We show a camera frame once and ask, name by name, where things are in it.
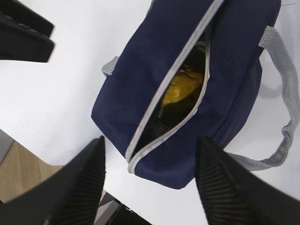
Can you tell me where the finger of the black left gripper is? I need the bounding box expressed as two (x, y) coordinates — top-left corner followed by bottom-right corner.
(0, 0), (54, 37)
(0, 16), (55, 63)

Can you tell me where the navy blue lunch bag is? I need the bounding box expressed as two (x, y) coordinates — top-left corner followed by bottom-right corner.
(91, 0), (300, 189)

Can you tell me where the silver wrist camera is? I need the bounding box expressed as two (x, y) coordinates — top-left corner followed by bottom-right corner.
(93, 191), (146, 225)

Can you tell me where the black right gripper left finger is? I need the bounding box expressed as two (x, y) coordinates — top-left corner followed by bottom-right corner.
(0, 136), (105, 225)

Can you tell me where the yellow pear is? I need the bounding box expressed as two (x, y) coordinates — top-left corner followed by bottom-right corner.
(161, 65), (204, 108)

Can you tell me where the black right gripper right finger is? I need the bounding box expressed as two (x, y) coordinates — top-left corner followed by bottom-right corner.
(195, 136), (300, 225)

